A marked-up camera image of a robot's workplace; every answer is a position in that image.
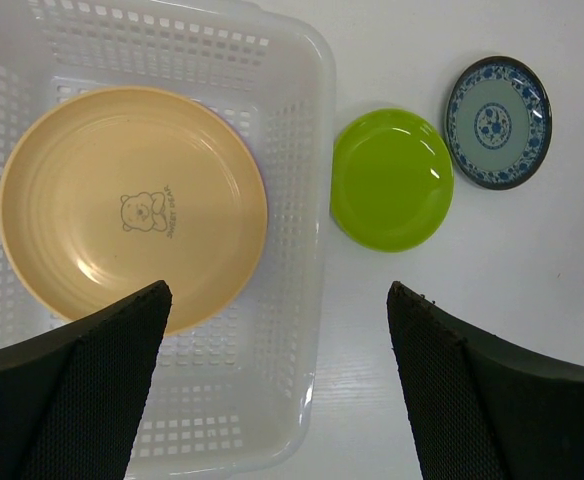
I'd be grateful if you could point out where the blue floral ceramic plate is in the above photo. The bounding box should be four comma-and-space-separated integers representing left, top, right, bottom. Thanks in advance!
444, 56, 553, 191

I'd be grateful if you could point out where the beige plastic plate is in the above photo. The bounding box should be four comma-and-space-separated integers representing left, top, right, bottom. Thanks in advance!
0, 86, 268, 334

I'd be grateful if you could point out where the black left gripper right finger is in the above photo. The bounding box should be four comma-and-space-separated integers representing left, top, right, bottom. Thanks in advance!
387, 282, 584, 479

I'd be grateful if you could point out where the clear plastic perforated bin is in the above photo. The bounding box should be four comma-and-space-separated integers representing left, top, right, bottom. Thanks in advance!
0, 1, 336, 479

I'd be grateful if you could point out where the purple plastic plate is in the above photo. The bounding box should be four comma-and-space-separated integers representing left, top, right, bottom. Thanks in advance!
205, 102, 265, 179

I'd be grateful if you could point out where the green plastic plate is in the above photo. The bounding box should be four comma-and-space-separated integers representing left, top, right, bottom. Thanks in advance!
331, 108, 455, 253

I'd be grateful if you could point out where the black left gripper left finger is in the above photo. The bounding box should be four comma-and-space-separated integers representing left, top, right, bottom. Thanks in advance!
0, 281, 172, 479

